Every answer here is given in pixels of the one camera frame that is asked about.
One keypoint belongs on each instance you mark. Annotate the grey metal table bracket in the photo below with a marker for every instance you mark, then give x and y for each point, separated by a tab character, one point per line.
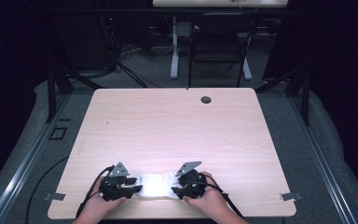
290	196
54	196

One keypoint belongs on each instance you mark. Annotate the person's left hand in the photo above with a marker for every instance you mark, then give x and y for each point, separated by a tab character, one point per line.
98	203

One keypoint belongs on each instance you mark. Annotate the person's right hand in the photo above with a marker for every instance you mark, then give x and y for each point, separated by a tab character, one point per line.
213	200

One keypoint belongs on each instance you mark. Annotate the white desk leg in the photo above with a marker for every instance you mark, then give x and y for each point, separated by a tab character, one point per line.
247	71
174	53

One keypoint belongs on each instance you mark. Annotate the black metal stand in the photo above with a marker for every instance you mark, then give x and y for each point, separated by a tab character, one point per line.
305	99
51	96

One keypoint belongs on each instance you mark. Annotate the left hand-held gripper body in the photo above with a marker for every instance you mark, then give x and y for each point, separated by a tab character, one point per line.
113	188

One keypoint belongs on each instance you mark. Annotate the round table grommet hole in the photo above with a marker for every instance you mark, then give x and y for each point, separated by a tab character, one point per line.
205	100

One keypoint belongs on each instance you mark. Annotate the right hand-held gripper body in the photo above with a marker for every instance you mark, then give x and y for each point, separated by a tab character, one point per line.
194	185

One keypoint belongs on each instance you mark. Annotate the aluminium floor rail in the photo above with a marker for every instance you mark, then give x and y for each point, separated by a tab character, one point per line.
324	168
21	169

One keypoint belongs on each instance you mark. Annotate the white cloth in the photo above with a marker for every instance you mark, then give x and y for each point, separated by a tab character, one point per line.
167	176
155	188

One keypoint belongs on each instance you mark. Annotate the black folding chair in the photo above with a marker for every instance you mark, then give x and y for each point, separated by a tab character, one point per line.
220	46

